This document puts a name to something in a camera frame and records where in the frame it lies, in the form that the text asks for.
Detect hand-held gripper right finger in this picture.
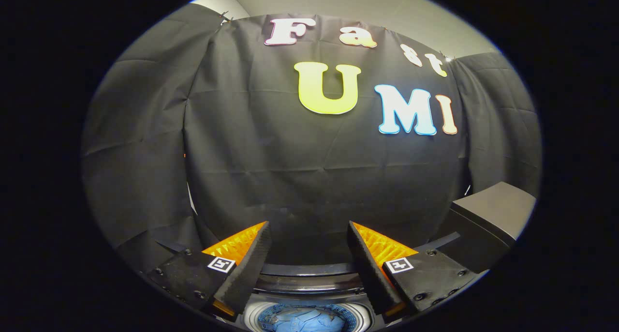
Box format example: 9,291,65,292
347,221,479,323

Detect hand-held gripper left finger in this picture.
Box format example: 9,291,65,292
147,221,272,322

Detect dark grey washing machine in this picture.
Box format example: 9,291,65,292
239,293,378,332

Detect light blue polo shirt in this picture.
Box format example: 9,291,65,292
264,307,346,332

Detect black backdrop cloth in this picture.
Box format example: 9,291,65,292
81,3,542,274

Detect dark-topped cabinet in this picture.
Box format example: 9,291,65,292
426,181,537,274

